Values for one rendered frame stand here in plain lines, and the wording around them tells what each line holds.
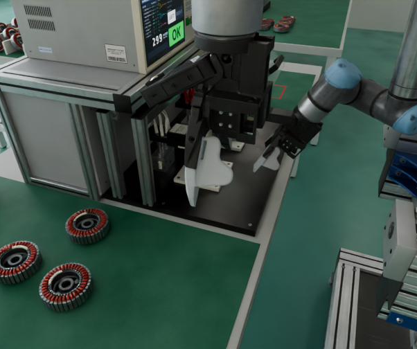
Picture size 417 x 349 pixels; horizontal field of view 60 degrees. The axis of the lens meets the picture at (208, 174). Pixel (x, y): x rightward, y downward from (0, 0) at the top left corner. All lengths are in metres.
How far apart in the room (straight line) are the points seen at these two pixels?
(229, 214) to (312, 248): 1.08
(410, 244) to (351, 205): 1.67
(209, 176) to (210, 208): 0.61
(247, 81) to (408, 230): 0.46
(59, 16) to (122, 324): 0.78
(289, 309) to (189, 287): 0.96
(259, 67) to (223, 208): 0.68
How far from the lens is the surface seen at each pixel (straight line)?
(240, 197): 1.08
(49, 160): 1.18
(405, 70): 0.88
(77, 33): 1.07
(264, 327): 1.71
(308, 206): 2.29
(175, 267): 0.92
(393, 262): 0.75
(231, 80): 0.42
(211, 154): 0.43
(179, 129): 1.11
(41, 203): 1.20
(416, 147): 1.17
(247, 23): 0.39
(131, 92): 0.89
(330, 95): 0.91
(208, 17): 0.39
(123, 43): 0.99
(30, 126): 1.15
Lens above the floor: 1.46
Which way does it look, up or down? 36 degrees down
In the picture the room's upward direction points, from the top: straight up
